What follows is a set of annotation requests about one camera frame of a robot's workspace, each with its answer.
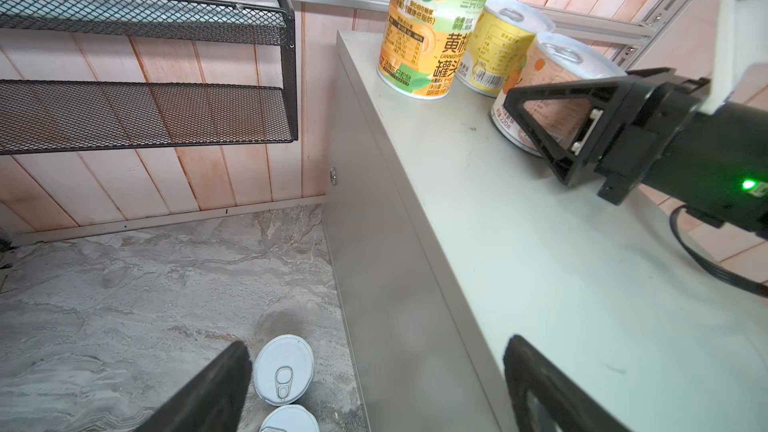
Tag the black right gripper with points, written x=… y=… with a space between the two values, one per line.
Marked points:
x=656 y=136

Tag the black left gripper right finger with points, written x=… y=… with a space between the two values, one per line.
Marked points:
x=545 y=399

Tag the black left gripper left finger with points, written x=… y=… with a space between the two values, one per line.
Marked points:
x=212 y=401

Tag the yellow label can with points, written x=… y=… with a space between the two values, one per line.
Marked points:
x=498 y=45

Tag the tall yellow peach can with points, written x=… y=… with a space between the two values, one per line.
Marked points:
x=423 y=44

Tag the left floor can middle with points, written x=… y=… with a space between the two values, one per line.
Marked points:
x=290 y=418

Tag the floor can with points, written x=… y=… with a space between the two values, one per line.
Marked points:
x=283 y=370
x=290 y=418

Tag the left floor can far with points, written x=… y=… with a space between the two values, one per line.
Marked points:
x=283 y=370

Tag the grey metal cabinet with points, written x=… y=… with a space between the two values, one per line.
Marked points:
x=446 y=241

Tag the black mesh wall basket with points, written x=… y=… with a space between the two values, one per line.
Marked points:
x=90 y=75

